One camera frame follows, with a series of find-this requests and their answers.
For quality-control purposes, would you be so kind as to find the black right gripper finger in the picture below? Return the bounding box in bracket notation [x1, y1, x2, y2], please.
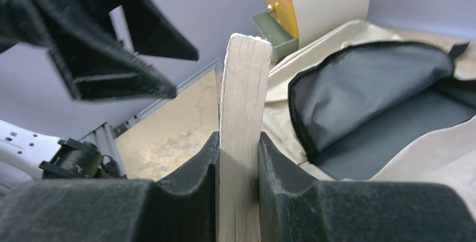
[118, 0, 199, 61]

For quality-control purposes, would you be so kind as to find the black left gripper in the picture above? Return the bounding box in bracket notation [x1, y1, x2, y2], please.
[1, 0, 177, 101]

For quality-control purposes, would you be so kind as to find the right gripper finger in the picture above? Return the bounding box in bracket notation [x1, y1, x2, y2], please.
[1, 133, 218, 241]
[258, 133, 475, 241]

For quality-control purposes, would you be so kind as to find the purple paperback book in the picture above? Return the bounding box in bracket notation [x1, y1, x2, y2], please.
[216, 33, 272, 241]

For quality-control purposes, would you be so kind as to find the beige canvas backpack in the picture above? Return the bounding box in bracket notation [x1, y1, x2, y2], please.
[263, 20, 475, 213]

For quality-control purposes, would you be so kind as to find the round drawer cabinet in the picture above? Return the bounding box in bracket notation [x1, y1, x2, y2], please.
[252, 0, 370, 60]

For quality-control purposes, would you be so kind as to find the aluminium side rail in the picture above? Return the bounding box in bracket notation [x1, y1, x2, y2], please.
[83, 63, 218, 180]

